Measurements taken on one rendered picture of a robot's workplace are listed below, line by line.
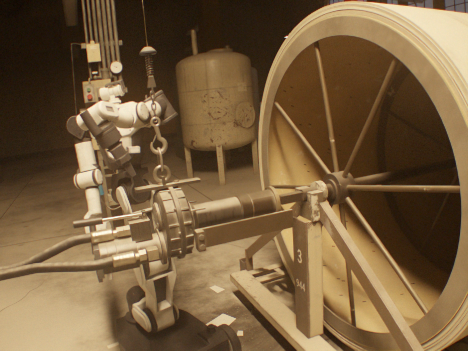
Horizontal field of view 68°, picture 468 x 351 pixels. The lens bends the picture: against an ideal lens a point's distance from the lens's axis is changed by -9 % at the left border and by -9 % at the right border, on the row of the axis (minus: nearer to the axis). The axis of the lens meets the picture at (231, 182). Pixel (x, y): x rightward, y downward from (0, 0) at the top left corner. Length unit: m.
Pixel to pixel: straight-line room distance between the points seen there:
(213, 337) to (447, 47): 1.65
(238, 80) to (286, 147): 3.76
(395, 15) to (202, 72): 4.86
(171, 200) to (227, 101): 4.75
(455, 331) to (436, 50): 0.97
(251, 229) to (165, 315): 0.76
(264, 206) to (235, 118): 4.62
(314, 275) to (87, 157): 1.25
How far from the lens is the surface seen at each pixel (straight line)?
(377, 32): 1.56
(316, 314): 1.96
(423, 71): 1.40
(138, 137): 1.84
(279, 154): 2.55
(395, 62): 1.51
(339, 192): 1.79
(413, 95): 3.18
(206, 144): 6.17
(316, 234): 1.77
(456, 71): 1.32
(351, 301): 2.00
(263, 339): 2.35
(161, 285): 2.01
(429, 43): 1.39
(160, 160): 1.45
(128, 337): 2.23
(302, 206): 1.78
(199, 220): 1.51
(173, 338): 2.15
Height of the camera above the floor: 1.38
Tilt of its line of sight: 13 degrees down
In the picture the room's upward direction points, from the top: 5 degrees counter-clockwise
